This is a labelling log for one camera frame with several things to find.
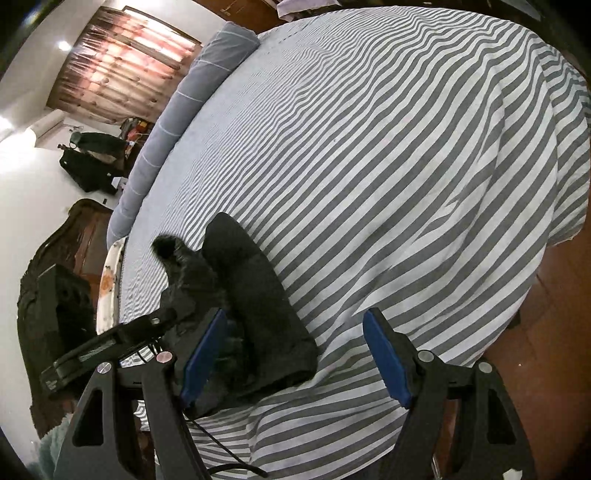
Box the dark grey denim pants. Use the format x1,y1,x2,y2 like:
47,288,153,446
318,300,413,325
152,213,318,418

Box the green sleeve forearm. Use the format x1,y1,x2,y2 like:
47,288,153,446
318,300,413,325
32,413,73,480

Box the dark wooden headboard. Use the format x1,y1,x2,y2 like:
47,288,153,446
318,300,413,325
17,199,112,437

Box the floral pillow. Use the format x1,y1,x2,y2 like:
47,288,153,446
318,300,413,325
96,237,127,335

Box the black hanging clothes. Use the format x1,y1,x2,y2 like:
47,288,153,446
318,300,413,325
57,131,128,196

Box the patterned window curtain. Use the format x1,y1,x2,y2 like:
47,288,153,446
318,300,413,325
47,7,201,125

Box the grey white striped bedsheet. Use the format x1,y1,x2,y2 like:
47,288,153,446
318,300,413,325
107,6,590,479

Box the brown wooden door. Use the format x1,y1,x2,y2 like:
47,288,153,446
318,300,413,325
194,0,284,34

